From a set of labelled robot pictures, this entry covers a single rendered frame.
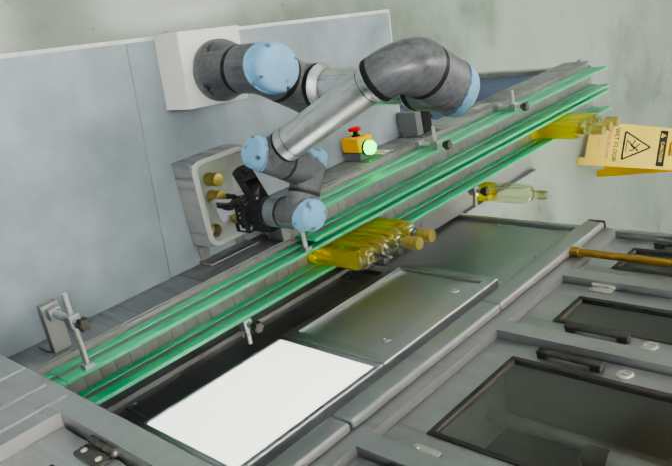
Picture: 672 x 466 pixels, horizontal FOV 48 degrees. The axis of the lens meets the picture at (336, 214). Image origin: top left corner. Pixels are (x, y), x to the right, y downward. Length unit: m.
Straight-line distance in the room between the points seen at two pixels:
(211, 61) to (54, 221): 0.51
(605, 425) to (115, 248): 1.15
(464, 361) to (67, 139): 1.02
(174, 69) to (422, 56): 0.67
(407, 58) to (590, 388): 0.75
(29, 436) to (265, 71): 0.95
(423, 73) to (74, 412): 0.85
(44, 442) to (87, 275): 0.82
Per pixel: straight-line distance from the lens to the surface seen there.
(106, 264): 1.87
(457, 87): 1.52
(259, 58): 1.71
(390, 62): 1.45
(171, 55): 1.88
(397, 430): 1.56
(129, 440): 0.98
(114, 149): 1.86
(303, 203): 1.69
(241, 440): 1.56
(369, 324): 1.89
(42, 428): 1.10
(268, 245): 2.01
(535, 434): 1.51
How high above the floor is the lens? 2.38
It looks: 44 degrees down
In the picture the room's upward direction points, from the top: 96 degrees clockwise
